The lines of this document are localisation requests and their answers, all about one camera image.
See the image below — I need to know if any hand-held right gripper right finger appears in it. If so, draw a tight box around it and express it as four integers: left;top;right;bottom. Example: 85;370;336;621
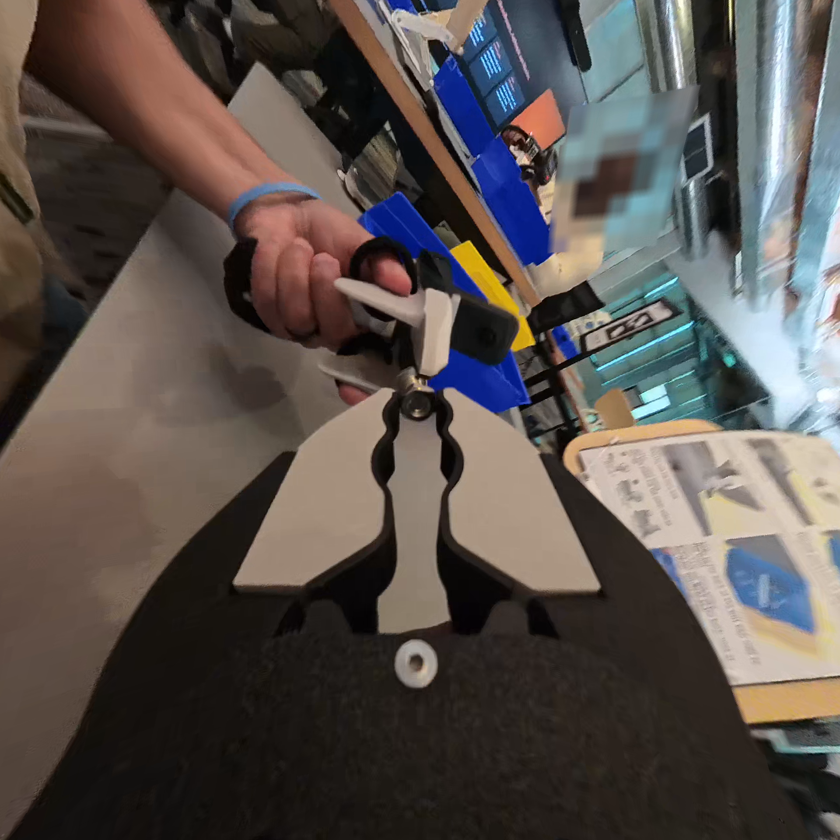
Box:
436;387;604;634

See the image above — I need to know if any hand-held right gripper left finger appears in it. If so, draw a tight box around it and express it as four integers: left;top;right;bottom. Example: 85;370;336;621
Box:
232;388;400;634

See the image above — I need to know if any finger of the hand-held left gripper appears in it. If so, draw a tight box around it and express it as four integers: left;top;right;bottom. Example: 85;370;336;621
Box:
419;289;462;379

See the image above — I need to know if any person's left forearm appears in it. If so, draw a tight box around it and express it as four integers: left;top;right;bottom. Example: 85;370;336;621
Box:
26;0;319;227

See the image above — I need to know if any person's left hand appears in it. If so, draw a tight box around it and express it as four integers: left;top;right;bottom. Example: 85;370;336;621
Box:
233;197;414;408

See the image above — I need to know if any yellow plastic bin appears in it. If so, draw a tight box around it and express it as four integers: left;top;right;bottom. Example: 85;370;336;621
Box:
448;240;537;353

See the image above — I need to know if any blue plastic bin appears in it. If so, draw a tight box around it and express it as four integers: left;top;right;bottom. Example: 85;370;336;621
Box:
357;192;532;414
432;58;501;161
469;136;553;265

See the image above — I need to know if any black white marker sign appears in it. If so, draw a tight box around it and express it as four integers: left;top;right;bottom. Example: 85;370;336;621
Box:
581;298;685;353

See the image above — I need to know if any wooden neighbouring table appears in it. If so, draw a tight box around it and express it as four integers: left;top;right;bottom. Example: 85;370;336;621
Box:
328;0;592;421

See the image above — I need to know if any printed instruction sheet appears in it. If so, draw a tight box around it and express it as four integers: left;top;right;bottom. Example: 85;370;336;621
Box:
577;430;840;686

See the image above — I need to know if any blue wristband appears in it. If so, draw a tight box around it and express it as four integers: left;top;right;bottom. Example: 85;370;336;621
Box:
226;182;322;232

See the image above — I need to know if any white folding stand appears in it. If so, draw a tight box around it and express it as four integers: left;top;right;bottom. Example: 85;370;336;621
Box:
390;0;490;56

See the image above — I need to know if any document stand with wooden board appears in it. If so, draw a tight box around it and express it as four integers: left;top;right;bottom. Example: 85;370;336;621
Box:
562;420;840;726

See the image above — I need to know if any large wall screen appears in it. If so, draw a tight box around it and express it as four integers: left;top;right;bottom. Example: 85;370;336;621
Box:
453;0;592;142

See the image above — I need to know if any silver ventilation duct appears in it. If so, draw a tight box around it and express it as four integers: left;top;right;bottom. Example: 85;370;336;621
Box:
633;0;840;309

